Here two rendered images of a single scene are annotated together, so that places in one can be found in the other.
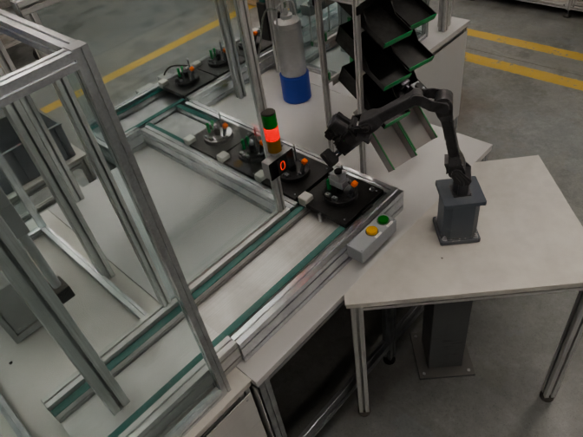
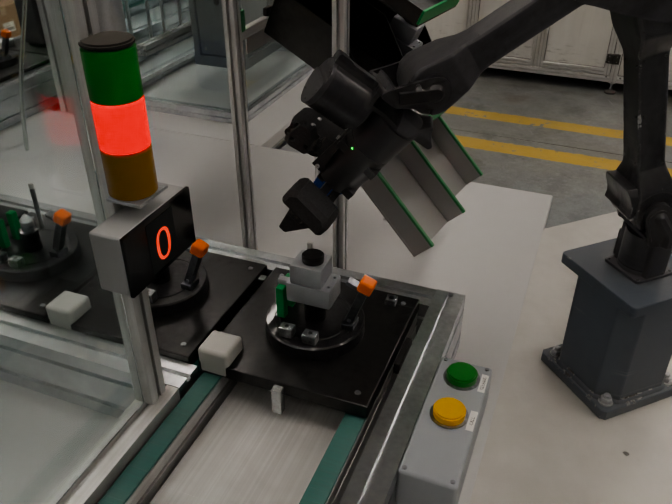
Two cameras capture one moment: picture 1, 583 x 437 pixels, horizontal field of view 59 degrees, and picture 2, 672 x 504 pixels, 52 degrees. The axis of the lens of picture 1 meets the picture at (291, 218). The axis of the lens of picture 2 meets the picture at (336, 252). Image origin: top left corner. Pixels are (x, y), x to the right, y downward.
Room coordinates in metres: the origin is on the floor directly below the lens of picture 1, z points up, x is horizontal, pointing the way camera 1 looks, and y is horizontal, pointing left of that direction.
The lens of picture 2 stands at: (0.86, 0.13, 1.59)
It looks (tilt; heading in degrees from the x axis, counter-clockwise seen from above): 33 degrees down; 332
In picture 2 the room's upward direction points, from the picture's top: straight up
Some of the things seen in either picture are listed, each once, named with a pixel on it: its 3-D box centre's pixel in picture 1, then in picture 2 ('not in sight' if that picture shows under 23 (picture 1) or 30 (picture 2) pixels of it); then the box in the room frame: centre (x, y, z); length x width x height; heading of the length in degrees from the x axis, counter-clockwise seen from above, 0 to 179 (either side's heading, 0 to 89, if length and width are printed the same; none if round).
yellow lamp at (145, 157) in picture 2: (273, 144); (129, 168); (1.52, 0.01, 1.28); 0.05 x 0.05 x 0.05
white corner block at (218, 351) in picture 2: (305, 198); (220, 353); (1.56, -0.07, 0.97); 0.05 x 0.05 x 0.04; 40
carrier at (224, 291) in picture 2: (291, 165); (158, 266); (1.74, -0.04, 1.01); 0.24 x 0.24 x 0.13; 40
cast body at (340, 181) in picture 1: (337, 176); (306, 274); (1.56, -0.20, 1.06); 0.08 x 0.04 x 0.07; 41
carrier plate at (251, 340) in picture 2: (340, 197); (315, 332); (1.55, -0.21, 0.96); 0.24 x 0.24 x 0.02; 40
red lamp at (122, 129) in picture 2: (271, 132); (121, 121); (1.52, 0.01, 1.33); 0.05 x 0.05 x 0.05
